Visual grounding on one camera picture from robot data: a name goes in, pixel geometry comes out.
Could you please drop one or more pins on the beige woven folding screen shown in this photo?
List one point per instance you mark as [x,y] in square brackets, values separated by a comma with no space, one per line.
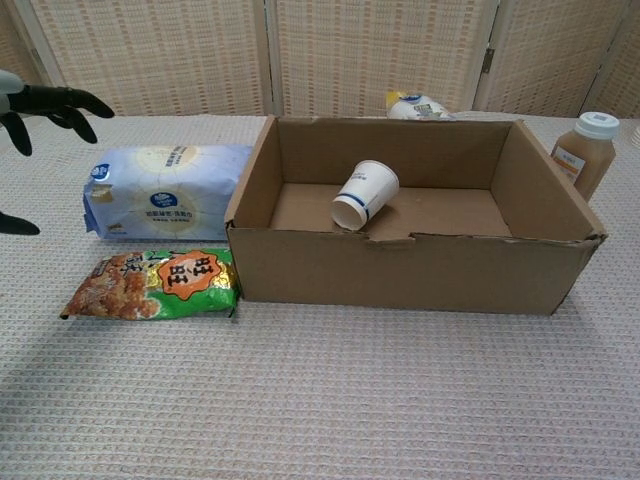
[165,55]

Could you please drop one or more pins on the metal screen hinge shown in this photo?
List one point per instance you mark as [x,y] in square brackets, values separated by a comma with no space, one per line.
[489,61]

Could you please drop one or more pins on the white object at table edge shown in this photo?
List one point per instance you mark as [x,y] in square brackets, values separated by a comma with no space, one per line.
[636,135]

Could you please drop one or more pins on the white woven tablecloth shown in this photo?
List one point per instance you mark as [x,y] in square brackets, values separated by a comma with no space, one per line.
[320,400]

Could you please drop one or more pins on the blue tissue pack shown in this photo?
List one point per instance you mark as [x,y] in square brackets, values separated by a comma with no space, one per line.
[165,195]

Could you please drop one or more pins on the green orange snack bag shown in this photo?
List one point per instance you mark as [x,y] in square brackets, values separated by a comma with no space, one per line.
[150,285]

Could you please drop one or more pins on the open brown cardboard box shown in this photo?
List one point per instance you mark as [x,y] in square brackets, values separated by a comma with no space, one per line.
[400,275]

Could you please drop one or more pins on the white small paper cup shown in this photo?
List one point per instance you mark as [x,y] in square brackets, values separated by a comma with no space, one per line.
[367,192]

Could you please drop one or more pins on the orange juice bottle white cap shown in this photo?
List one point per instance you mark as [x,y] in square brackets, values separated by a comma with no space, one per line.
[585,160]

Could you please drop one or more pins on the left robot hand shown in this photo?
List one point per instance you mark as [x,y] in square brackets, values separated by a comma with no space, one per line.
[45,100]

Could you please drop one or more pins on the small white yellow pack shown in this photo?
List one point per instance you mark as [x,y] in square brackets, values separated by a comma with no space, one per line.
[417,107]

